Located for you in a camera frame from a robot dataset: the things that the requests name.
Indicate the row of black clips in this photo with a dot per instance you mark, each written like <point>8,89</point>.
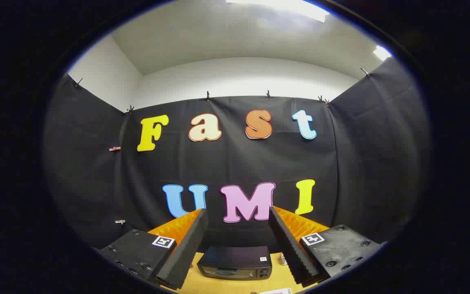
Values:
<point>207,96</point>

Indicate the small ceiling light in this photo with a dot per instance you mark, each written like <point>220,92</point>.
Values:
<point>382,53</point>

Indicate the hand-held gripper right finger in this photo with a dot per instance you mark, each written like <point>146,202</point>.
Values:
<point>290,249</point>

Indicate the long ceiling light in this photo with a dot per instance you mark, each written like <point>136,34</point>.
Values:
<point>292,6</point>

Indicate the glass jar with stick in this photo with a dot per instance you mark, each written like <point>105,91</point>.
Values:
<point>282,259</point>

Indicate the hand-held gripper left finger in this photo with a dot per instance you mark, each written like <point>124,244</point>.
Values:
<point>186,249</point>

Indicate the black toaster oven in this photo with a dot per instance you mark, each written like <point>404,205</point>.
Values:
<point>235,257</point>

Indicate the black backdrop cloth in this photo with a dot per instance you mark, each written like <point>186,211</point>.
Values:
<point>239,163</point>

